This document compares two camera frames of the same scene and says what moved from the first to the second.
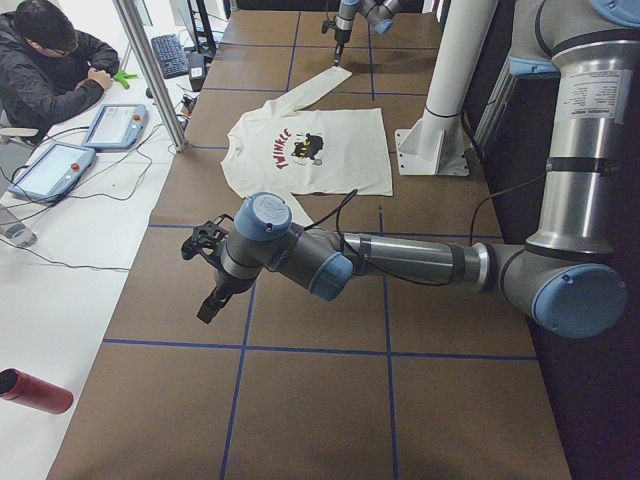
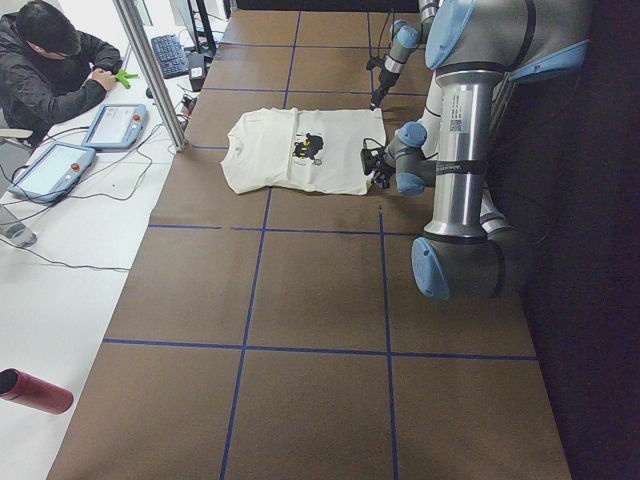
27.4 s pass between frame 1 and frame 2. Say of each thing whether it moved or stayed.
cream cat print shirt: moved
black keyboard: stayed
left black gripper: moved
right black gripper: moved
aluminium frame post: stayed
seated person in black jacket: stayed
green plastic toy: stayed
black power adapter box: stayed
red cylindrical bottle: stayed
